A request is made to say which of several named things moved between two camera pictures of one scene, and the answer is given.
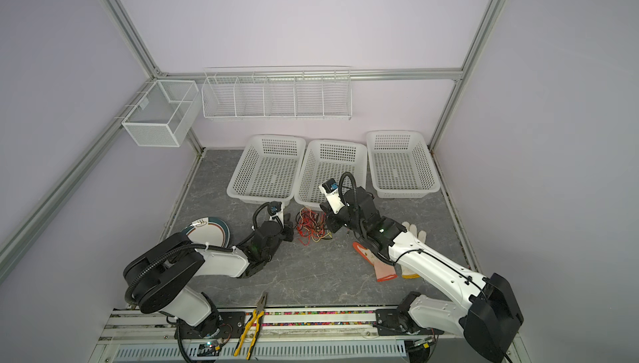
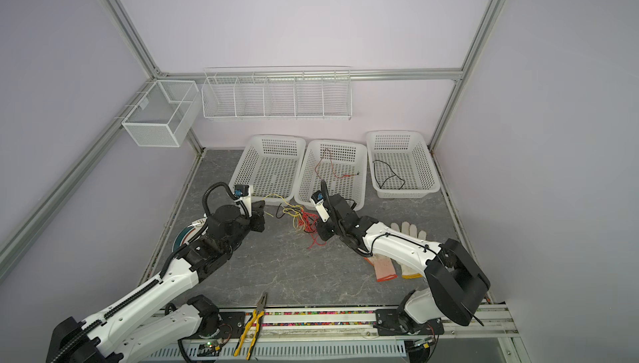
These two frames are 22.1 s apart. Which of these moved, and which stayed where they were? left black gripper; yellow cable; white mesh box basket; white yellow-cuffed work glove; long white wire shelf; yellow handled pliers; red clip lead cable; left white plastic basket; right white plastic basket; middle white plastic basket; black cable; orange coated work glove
Moved: yellow cable; left black gripper; black cable; red clip lead cable
Stayed: long white wire shelf; left white plastic basket; middle white plastic basket; white mesh box basket; right white plastic basket; yellow handled pliers; orange coated work glove; white yellow-cuffed work glove
